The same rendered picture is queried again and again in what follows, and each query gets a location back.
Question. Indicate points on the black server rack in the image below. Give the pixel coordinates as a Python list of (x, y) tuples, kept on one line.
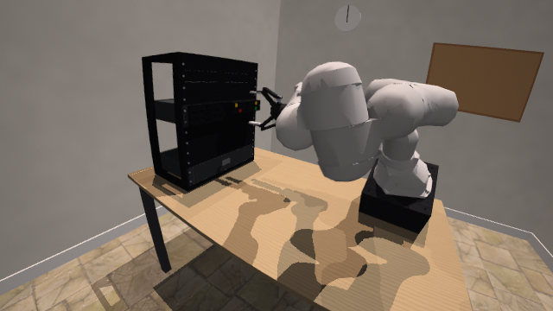
[(211, 141)]

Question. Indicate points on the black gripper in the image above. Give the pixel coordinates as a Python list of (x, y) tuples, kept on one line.
[(278, 107)]

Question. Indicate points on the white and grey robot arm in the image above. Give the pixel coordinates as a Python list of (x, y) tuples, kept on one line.
[(346, 132)]

